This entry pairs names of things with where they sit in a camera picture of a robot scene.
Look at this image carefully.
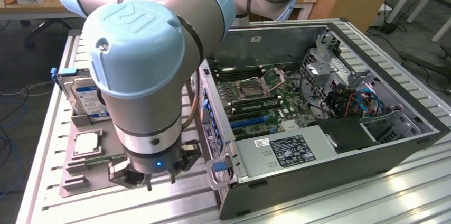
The red wire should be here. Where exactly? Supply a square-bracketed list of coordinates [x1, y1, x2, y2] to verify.
[345, 90, 356, 114]

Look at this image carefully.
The blue floor cable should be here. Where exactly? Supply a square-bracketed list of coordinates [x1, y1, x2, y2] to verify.
[0, 97, 28, 198]

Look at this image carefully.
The black plastic shroud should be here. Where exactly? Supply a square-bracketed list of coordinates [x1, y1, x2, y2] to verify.
[316, 118, 380, 155]

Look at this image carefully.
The open black PC case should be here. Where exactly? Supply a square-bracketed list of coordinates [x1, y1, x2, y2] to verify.
[189, 22, 451, 221]

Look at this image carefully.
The black chair base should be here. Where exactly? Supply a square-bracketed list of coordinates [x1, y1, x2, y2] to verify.
[20, 17, 85, 49]

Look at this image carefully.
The white floor cable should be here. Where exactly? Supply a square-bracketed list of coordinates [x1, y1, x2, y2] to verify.
[0, 81, 53, 97]

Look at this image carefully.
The silver CPU chip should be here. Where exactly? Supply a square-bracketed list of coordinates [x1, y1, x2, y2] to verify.
[73, 134, 98, 154]

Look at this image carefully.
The open socket cover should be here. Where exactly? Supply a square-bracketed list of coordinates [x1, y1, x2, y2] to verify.
[260, 67, 288, 90]

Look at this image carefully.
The black RAM slot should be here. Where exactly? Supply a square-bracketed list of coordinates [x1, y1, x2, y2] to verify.
[216, 71, 265, 81]
[215, 66, 264, 76]

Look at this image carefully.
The installed green RAM stick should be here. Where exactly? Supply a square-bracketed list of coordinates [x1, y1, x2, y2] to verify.
[231, 99, 281, 114]

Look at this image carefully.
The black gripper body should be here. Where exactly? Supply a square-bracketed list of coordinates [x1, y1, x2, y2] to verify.
[124, 143, 184, 180]

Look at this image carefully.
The black power adapter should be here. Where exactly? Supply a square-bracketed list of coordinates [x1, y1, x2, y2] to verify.
[379, 23, 401, 34]

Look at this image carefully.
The hard disk with blue caddy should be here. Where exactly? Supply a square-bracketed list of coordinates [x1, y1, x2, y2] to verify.
[50, 67, 110, 123]

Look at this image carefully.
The black floor stand base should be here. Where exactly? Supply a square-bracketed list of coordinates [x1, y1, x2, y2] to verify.
[399, 51, 451, 77]

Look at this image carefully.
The grey power supply unit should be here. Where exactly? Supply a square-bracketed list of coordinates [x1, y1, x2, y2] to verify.
[235, 125, 339, 177]

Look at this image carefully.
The silver drive cage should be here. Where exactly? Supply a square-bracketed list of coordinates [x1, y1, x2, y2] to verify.
[301, 46, 353, 103]

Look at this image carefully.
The CPU socket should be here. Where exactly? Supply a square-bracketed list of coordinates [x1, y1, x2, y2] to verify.
[235, 78, 271, 100]

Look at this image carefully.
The green motherboard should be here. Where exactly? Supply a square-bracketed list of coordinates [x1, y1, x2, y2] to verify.
[211, 59, 317, 140]

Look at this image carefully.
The grey parts rack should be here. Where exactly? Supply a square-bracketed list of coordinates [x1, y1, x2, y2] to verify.
[58, 114, 197, 198]

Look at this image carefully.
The blue wire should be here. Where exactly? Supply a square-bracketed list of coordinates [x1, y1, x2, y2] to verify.
[355, 89, 385, 117]

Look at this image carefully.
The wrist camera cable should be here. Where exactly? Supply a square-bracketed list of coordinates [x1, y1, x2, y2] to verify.
[181, 83, 199, 133]

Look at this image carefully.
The blue expansion slot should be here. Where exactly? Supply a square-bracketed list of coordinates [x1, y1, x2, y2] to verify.
[229, 115, 268, 129]

